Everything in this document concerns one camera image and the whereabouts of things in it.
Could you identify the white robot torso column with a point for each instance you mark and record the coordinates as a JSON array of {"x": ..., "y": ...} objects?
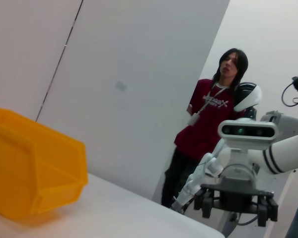
[{"x": 283, "y": 124}]

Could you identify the yellow plastic bin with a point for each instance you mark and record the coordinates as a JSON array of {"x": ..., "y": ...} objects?
[{"x": 27, "y": 161}]

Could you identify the white black-visor robot head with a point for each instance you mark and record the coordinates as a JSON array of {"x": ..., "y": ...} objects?
[{"x": 255, "y": 95}]

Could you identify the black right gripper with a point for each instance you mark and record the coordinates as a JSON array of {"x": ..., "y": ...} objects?
[{"x": 238, "y": 198}]

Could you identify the person in red shirt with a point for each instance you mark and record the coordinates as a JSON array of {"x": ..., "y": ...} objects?
[{"x": 208, "y": 119}]

